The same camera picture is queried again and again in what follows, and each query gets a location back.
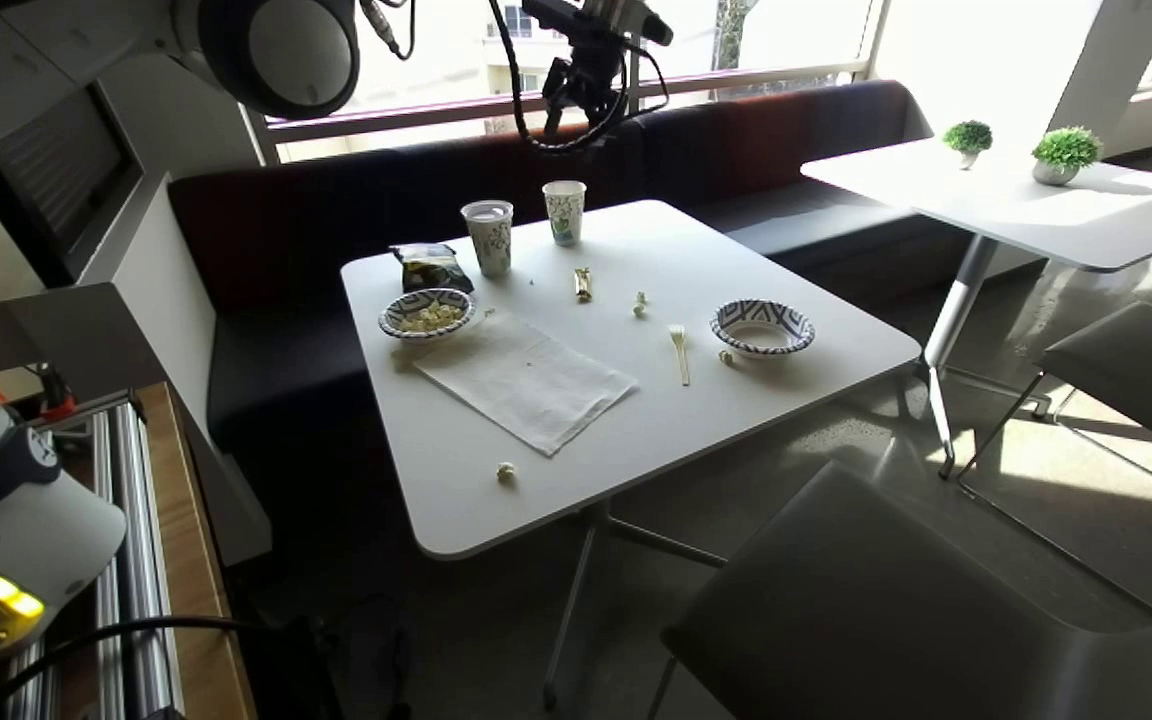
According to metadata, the elongated white food piece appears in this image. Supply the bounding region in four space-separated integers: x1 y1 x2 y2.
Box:
662 320 698 390

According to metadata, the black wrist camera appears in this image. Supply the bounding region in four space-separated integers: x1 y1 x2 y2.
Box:
518 0 674 46

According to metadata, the patterned paper cup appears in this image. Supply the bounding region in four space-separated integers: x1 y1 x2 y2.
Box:
539 177 593 252
456 196 518 282

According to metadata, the dark bench sofa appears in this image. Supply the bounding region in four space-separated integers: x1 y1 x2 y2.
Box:
166 77 989 453

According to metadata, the white side table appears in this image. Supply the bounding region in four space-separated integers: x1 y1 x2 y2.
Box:
797 131 1152 481

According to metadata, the black floor cable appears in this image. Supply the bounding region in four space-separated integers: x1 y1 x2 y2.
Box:
0 611 300 720

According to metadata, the small green potted plant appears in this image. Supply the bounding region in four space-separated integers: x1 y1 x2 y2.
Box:
1029 122 1108 193
938 117 997 177

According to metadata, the white square table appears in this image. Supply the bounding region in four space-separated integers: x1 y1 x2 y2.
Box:
334 196 922 710

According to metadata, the red black clamp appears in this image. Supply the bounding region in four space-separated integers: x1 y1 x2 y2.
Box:
27 355 84 427

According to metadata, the blue patterned bowl with food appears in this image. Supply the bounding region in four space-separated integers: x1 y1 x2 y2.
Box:
375 282 478 349

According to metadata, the grey chair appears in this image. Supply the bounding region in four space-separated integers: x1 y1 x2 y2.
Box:
648 457 1152 720
961 296 1152 513

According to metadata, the black snack bag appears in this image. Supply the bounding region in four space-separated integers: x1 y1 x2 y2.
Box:
387 240 478 298

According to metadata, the white paper napkin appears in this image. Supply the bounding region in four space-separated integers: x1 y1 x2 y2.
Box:
410 309 642 461

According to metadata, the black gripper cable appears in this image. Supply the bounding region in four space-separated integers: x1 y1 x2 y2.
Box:
484 0 673 161

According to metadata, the empty blue patterned bowl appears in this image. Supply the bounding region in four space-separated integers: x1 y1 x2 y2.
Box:
706 296 819 362

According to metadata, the wooden board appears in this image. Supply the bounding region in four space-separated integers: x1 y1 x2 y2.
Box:
133 381 262 720

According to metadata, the aluminium mounting frame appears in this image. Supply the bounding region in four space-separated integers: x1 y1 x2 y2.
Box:
0 394 193 720

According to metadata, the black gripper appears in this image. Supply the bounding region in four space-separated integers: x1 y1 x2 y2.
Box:
539 32 639 139

